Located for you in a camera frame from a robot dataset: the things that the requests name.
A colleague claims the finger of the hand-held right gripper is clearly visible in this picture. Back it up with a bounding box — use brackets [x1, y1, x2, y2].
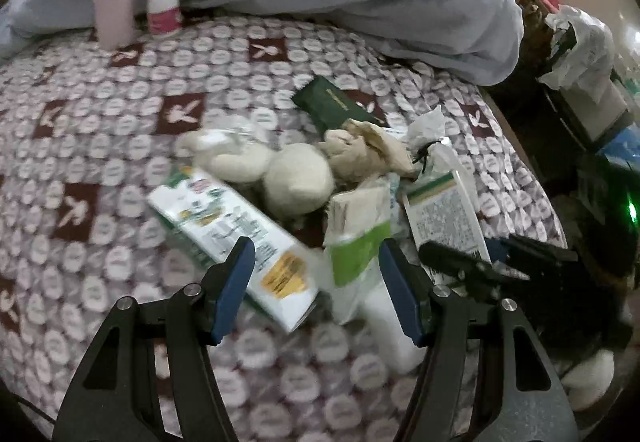
[486, 235, 578, 268]
[419, 241, 531, 284]

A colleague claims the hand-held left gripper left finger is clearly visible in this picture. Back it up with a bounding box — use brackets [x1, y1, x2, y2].
[52, 236, 257, 442]

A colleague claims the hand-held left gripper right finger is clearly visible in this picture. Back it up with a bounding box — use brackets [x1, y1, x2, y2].
[378, 238, 581, 442]

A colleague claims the green and white carton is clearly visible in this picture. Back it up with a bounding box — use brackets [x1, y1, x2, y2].
[147, 167, 321, 334]

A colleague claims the green tissue pack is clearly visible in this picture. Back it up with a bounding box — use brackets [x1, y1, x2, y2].
[322, 177, 396, 323]

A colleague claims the beige cloth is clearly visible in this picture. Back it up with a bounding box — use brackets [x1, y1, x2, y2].
[320, 118, 418, 183]

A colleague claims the person's right hand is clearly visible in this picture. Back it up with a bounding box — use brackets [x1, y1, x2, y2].
[560, 349, 617, 413]

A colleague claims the white plastic bottle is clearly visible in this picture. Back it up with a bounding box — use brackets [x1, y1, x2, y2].
[362, 282, 428, 375]

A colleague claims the clear packet with printed label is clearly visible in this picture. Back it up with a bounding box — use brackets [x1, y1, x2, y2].
[402, 145, 493, 288]

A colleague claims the white plush rabbit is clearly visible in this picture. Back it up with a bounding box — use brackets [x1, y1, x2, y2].
[179, 128, 335, 218]

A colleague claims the blue plastic package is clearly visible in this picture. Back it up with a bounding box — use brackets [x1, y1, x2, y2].
[595, 127, 640, 168]

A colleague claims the printed bed blanket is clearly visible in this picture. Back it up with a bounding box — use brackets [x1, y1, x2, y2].
[0, 15, 568, 442]

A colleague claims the dark green booklet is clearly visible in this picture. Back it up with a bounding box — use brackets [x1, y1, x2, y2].
[291, 76, 388, 132]

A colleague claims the large white plastic bag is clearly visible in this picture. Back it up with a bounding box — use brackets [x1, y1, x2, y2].
[537, 5, 628, 90]

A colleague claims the white pill bottle pink label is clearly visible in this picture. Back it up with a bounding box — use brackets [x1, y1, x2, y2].
[145, 0, 183, 39]

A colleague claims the black hair tie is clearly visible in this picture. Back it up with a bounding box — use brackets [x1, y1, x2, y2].
[412, 138, 451, 180]

